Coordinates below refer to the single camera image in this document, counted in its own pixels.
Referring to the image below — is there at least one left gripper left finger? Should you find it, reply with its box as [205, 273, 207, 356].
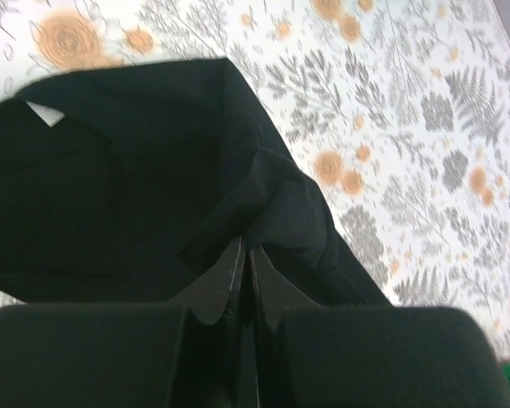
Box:
[168, 238, 243, 407]

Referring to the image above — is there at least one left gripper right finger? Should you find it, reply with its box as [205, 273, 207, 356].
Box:
[250, 246, 319, 407]

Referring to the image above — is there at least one black t shirt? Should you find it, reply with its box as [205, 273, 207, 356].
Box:
[0, 59, 386, 305]

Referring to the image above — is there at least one floral table mat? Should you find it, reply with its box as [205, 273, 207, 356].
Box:
[0, 1, 510, 359]

